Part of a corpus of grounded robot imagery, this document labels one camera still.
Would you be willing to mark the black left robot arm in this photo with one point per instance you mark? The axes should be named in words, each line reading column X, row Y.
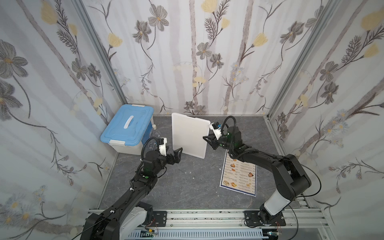
column 128, row 212

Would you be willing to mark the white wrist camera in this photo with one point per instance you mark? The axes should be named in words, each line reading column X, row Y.
column 162, row 146
column 217, row 129

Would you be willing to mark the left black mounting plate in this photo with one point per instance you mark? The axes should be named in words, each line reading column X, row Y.
column 159, row 219

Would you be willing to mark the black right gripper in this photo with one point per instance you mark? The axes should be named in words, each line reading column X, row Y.
column 215, row 141

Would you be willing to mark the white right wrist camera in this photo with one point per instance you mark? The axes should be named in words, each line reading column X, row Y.
column 217, row 129

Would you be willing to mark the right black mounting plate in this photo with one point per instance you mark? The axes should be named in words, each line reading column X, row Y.
column 252, row 219

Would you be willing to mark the laminated dim sum menu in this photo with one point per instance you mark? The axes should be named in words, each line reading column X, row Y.
column 239, row 177

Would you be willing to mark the black mounting plate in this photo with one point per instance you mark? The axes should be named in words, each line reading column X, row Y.
column 252, row 219
column 159, row 219

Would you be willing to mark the white slotted cable duct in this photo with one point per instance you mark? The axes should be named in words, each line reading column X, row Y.
column 202, row 234

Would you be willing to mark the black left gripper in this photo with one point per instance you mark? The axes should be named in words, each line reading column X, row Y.
column 169, row 157

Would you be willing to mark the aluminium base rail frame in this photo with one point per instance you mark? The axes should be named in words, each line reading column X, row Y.
column 291, row 224

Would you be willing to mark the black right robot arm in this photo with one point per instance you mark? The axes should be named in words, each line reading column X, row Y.
column 290, row 178

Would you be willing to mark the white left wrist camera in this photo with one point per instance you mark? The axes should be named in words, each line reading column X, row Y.
column 162, row 146

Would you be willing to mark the blue lidded storage box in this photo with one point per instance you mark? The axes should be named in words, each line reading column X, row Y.
column 129, row 129

